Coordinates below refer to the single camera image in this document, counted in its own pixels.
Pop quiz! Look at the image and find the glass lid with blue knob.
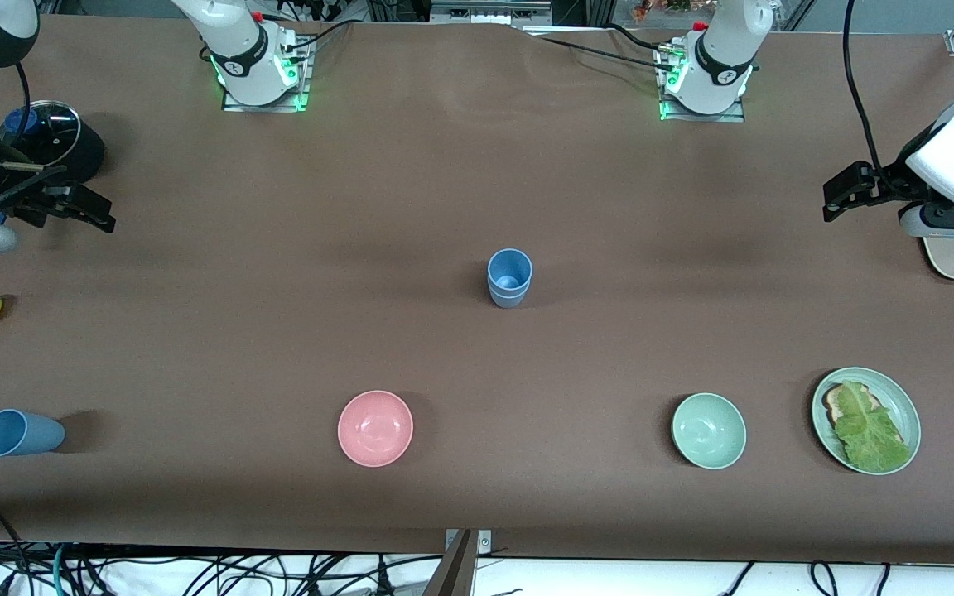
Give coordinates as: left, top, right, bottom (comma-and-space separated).
0, 99, 82, 166

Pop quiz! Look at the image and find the pale green plate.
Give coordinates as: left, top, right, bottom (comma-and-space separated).
812, 367, 922, 476

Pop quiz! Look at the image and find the toast slice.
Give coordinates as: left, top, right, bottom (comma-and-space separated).
825, 382, 904, 448

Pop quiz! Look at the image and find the green lettuce leaf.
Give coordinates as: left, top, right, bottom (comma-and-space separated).
833, 381, 913, 473

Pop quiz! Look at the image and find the pale green bowl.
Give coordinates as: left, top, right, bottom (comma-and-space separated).
672, 392, 748, 471

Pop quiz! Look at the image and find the pink bowl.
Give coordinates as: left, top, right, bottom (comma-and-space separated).
337, 390, 414, 469

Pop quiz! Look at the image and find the black saucepan with blue handle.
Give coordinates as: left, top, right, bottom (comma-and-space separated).
0, 99, 105, 228

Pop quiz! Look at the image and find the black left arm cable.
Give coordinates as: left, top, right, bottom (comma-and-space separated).
843, 0, 908, 179

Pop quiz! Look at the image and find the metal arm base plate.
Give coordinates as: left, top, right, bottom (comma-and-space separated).
658, 46, 748, 123
222, 37, 313, 113

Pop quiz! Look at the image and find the black base power cable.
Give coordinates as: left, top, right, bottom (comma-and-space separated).
527, 23, 677, 74
282, 21, 354, 52

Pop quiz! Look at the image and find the metal frame fixture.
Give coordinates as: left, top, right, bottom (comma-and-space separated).
427, 0, 554, 26

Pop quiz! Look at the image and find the small metal table bracket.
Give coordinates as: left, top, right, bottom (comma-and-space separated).
444, 528, 493, 557

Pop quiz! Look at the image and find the dark camera stand leg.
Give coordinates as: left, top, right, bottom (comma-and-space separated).
421, 530, 478, 596

